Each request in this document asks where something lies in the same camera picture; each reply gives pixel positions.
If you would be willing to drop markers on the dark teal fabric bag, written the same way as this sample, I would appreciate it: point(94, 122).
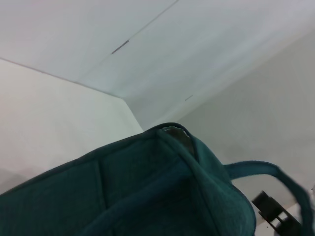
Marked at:
point(147, 184)

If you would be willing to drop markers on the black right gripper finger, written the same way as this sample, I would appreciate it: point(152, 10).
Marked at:
point(267, 204)

